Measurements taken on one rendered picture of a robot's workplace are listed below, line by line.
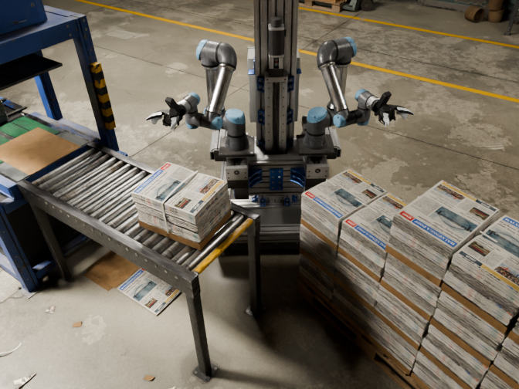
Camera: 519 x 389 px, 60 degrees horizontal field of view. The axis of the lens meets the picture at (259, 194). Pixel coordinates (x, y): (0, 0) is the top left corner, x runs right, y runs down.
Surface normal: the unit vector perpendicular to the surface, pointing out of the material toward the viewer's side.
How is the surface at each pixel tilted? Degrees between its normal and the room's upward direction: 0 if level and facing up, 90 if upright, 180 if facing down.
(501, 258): 1
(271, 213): 0
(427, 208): 2
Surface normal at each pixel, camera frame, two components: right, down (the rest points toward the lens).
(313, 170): 0.01, 0.62
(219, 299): -0.02, -0.78
